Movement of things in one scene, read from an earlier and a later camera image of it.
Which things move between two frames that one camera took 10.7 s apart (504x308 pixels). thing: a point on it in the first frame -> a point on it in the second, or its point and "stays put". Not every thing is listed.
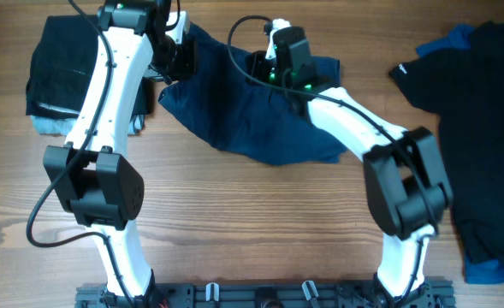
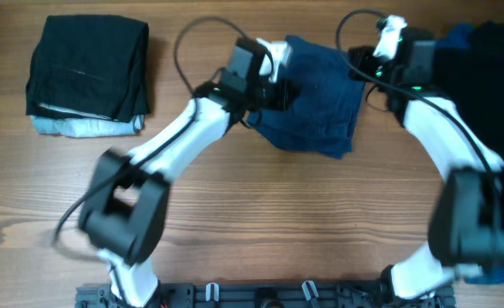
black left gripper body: (175, 62) -> (270, 96)
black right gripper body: (266, 69) -> (380, 65)
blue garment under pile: (500, 271) stays put
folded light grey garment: (63, 125) stays put
